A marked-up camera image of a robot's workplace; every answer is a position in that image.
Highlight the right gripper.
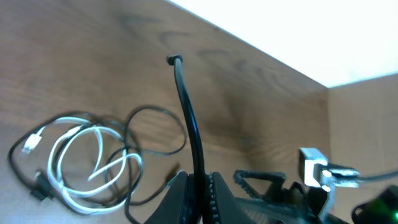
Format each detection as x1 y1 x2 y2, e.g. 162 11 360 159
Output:
233 169 352 224

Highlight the black usb cable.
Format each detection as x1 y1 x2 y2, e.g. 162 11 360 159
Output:
124 54 206 224
7 110 187 224

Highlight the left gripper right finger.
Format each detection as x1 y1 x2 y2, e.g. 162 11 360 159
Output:
203 172 254 224

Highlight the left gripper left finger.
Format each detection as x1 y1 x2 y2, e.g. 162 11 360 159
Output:
144 171 187 224

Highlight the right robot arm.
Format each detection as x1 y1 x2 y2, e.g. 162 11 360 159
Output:
233 170 397 224

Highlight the white usb cable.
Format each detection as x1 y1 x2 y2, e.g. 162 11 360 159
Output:
19 116 144 216

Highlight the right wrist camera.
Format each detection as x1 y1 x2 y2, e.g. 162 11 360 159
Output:
298 147 359 192

